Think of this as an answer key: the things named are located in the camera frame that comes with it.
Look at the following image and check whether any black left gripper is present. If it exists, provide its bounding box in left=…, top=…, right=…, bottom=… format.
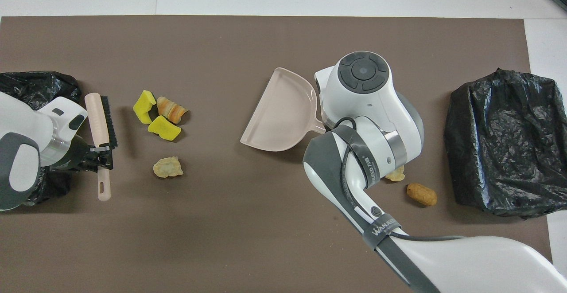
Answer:
left=50, top=135, right=114, bottom=172

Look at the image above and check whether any beige brush with black bristles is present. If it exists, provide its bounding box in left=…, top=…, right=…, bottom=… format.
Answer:
left=84, top=92, right=118, bottom=202

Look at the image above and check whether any yellow and green sponge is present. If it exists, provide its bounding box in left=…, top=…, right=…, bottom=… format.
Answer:
left=133, top=90, right=156, bottom=124

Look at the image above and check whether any pale beige bread chunk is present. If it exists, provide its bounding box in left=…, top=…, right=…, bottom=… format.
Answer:
left=384, top=165, right=406, bottom=183
left=153, top=156, right=183, bottom=178

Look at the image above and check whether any yellow sponge piece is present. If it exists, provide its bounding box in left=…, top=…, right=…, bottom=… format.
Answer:
left=148, top=115, right=181, bottom=141

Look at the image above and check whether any orange striped bread toy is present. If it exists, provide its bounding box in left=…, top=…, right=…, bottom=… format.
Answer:
left=156, top=96, right=189, bottom=124

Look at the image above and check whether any beige plastic dustpan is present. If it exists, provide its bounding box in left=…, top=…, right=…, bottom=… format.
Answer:
left=240, top=67, right=326, bottom=152

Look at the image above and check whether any black bag lined bin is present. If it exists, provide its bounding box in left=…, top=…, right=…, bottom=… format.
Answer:
left=0, top=71, right=82, bottom=207
left=444, top=68, right=567, bottom=217

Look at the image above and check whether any brown table mat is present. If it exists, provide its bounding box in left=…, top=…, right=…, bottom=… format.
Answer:
left=0, top=16, right=554, bottom=293

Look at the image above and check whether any brown nugget toy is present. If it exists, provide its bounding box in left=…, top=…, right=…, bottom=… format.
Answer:
left=406, top=183, right=438, bottom=207

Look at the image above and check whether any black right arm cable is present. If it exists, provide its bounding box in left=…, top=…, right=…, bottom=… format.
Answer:
left=338, top=116, right=466, bottom=242

